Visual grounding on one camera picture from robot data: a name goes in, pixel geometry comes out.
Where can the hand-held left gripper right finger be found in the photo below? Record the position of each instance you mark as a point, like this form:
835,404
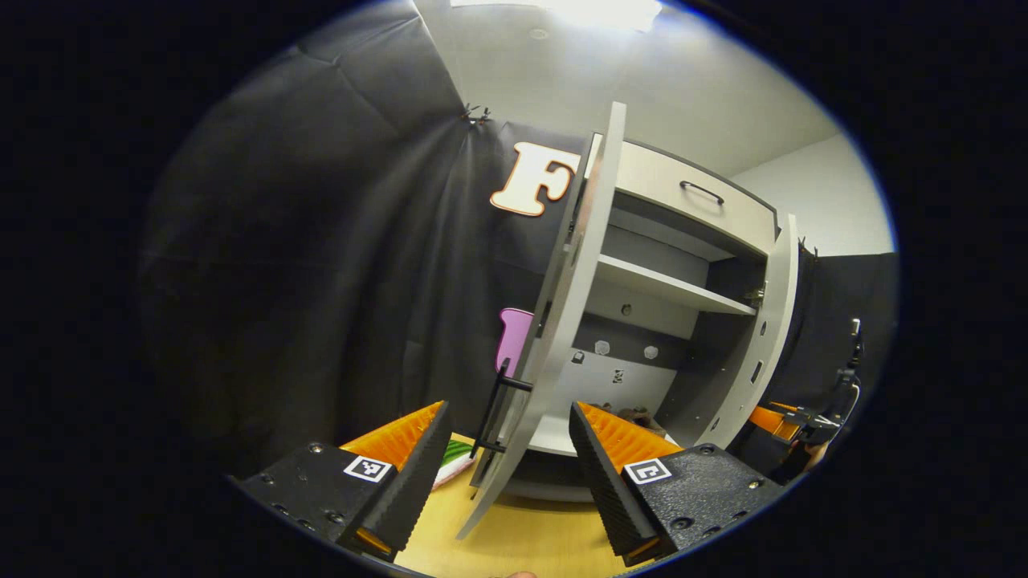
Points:
606,482

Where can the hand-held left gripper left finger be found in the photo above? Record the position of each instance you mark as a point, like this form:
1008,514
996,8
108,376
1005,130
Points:
414,478

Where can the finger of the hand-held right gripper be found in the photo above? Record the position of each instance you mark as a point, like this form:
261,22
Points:
771,421

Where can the white cabinet door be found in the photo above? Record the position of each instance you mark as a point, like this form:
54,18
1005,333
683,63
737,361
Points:
578,273
771,321

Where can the white shoe cabinet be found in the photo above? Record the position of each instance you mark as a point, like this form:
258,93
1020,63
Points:
642,377

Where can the metal door hinge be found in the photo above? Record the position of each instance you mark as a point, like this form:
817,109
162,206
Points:
755,295

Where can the white cabinet drawer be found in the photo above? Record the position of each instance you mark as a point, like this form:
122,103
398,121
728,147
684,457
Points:
650,185

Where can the watermelon slice decoration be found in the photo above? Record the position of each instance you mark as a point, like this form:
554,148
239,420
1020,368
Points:
454,461

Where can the black cloth clip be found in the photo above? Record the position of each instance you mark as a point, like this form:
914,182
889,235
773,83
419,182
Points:
475,115

